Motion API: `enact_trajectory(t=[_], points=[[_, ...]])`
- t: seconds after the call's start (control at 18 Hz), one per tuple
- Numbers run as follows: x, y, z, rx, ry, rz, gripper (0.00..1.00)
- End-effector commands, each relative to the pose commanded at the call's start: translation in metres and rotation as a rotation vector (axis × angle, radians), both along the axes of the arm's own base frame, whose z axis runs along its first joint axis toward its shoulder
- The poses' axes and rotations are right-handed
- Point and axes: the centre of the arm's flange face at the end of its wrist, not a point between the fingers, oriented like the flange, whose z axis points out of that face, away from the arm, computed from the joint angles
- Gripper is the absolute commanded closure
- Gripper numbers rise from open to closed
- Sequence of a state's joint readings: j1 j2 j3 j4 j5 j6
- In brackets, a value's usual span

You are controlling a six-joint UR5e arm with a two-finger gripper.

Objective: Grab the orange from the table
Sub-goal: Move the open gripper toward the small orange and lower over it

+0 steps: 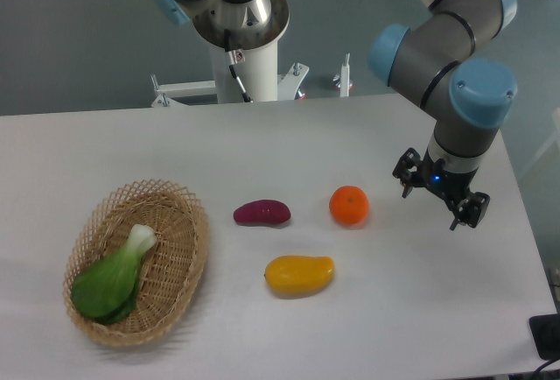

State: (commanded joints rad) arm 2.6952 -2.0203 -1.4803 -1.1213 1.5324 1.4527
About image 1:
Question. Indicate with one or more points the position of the purple sweet potato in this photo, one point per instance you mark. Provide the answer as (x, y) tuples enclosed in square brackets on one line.
[(262, 212)]

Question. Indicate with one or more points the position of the orange fruit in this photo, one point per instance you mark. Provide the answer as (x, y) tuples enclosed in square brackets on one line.
[(349, 205)]

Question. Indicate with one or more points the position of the yellow mango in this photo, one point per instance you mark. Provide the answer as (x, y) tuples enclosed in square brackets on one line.
[(296, 276)]

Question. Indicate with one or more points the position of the black device at table edge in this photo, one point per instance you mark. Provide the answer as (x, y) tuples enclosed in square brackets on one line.
[(545, 333)]

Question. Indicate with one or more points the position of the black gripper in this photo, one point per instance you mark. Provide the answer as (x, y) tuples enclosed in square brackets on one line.
[(468, 208)]

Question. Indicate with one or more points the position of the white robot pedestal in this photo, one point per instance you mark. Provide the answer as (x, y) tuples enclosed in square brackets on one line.
[(242, 40)]

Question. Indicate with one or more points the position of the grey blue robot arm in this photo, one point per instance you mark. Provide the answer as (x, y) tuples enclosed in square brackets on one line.
[(434, 67)]

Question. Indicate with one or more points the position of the green bok choy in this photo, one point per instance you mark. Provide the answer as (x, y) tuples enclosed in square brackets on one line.
[(106, 291)]

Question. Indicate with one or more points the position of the woven wicker basket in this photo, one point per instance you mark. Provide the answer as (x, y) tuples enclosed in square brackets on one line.
[(170, 270)]

